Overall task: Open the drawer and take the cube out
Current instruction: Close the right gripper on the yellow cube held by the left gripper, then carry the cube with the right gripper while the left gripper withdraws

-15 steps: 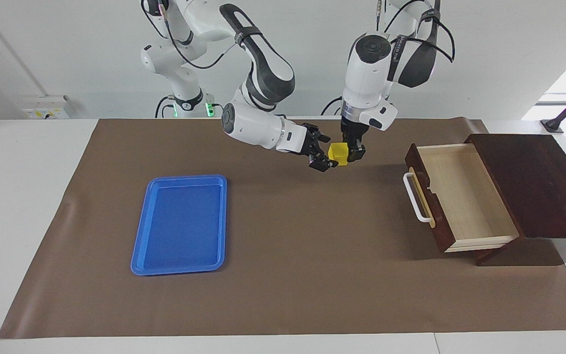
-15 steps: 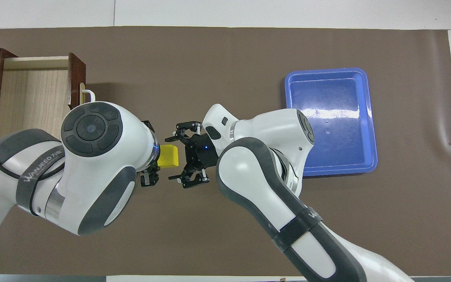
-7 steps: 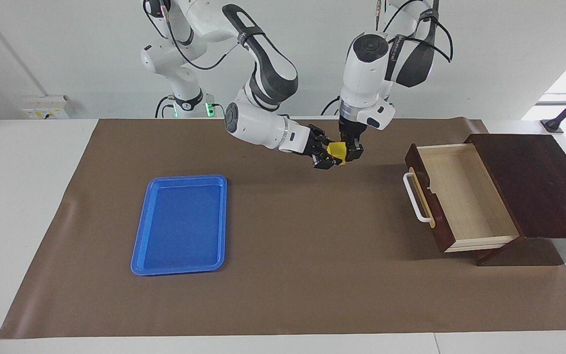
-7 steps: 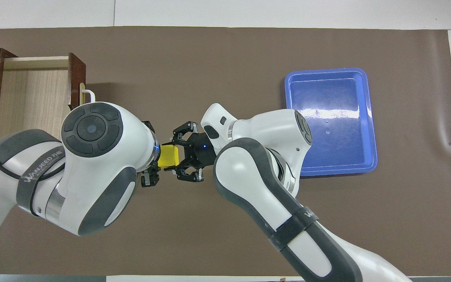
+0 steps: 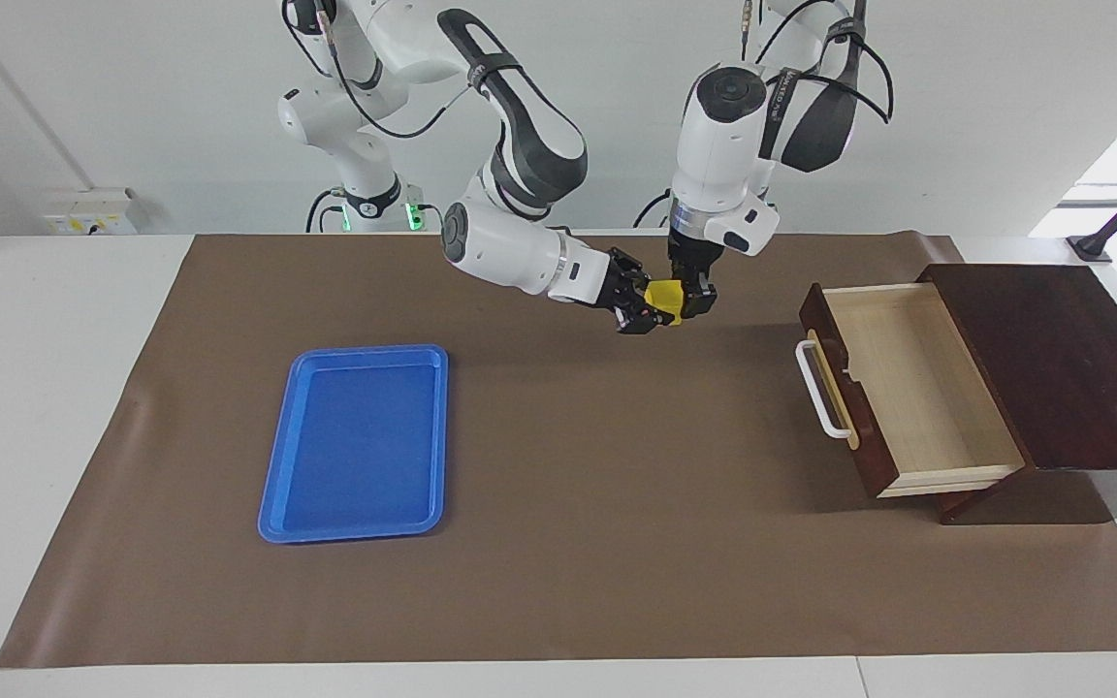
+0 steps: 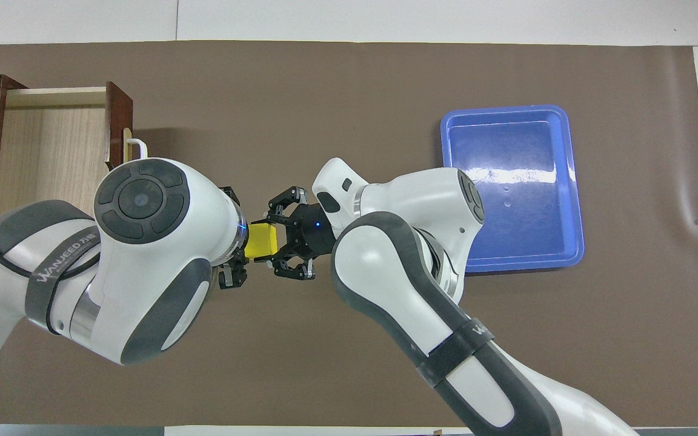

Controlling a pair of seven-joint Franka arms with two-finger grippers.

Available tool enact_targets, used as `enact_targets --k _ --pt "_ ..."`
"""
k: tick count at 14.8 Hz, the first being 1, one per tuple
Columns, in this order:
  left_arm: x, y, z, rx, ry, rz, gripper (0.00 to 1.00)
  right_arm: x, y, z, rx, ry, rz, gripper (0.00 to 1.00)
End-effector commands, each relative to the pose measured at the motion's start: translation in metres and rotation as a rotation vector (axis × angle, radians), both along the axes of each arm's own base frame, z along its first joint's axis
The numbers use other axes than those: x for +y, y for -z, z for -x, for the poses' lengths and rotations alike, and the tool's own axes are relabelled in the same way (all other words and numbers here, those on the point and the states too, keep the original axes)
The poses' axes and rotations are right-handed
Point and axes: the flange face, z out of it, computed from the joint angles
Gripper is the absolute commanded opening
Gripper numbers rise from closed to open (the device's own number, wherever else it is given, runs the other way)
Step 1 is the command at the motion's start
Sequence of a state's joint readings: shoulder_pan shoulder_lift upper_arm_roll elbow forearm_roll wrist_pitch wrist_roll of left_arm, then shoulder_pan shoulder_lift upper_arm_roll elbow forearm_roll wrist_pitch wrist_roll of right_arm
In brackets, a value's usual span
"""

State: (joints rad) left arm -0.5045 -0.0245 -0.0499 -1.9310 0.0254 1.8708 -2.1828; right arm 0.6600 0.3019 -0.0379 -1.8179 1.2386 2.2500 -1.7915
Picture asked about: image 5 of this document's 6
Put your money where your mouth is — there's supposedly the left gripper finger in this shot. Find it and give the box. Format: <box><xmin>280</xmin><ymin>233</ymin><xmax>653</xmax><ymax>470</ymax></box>
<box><xmin>681</xmin><ymin>274</ymin><xmax>718</xmax><ymax>321</ymax></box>

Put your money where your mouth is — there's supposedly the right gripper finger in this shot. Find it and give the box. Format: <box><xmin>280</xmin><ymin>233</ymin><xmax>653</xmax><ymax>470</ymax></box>
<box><xmin>617</xmin><ymin>296</ymin><xmax>664</xmax><ymax>335</ymax></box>
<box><xmin>617</xmin><ymin>247</ymin><xmax>654</xmax><ymax>292</ymax></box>

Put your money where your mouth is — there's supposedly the yellow cube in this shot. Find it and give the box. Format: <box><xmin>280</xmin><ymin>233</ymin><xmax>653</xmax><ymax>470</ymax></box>
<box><xmin>644</xmin><ymin>279</ymin><xmax>687</xmax><ymax>327</ymax></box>

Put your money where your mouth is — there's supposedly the wooden drawer with white handle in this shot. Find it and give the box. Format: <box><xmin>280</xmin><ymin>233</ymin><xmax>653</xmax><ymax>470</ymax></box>
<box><xmin>795</xmin><ymin>281</ymin><xmax>1027</xmax><ymax>500</ymax></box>

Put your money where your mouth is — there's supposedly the brown table mat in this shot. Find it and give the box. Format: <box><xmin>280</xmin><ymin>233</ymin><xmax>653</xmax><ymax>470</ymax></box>
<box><xmin>0</xmin><ymin>231</ymin><xmax>1117</xmax><ymax>670</ymax></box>

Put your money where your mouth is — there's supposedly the blue plastic tray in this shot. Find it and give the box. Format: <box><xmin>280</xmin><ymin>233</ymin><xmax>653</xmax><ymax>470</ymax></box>
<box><xmin>257</xmin><ymin>343</ymin><xmax>450</xmax><ymax>545</ymax></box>

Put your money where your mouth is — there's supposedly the dark brown wooden cabinet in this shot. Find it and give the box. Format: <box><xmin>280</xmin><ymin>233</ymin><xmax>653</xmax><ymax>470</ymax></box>
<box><xmin>915</xmin><ymin>264</ymin><xmax>1117</xmax><ymax>526</ymax></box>

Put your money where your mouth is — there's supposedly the black left base cable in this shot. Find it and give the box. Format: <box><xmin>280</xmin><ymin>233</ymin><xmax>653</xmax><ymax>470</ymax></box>
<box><xmin>631</xmin><ymin>189</ymin><xmax>676</xmax><ymax>229</ymax></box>

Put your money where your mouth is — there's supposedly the black base cable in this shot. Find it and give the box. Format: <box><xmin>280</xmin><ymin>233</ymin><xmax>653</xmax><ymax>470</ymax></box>
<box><xmin>304</xmin><ymin>187</ymin><xmax>351</xmax><ymax>234</ymax></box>
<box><xmin>631</xmin><ymin>189</ymin><xmax>676</xmax><ymax>229</ymax></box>

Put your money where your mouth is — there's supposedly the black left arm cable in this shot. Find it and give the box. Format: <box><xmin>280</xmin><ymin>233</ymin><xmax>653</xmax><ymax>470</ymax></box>
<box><xmin>738</xmin><ymin>0</ymin><xmax>896</xmax><ymax>127</ymax></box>

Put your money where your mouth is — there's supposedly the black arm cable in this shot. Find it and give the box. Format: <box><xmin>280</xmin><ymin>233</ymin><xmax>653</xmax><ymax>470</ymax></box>
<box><xmin>311</xmin><ymin>0</ymin><xmax>482</xmax><ymax>139</ymax></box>
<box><xmin>738</xmin><ymin>0</ymin><xmax>896</xmax><ymax>127</ymax></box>

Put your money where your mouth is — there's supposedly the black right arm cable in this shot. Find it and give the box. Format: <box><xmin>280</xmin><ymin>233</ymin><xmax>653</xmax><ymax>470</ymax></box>
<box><xmin>311</xmin><ymin>0</ymin><xmax>482</xmax><ymax>139</ymax></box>

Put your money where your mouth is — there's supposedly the black right base cable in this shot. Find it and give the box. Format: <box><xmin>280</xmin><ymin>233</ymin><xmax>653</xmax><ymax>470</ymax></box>
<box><xmin>304</xmin><ymin>187</ymin><xmax>351</xmax><ymax>234</ymax></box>

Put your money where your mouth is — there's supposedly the white wall socket box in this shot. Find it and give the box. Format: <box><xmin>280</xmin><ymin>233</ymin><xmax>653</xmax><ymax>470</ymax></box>
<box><xmin>43</xmin><ymin>187</ymin><xmax>138</xmax><ymax>237</ymax></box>

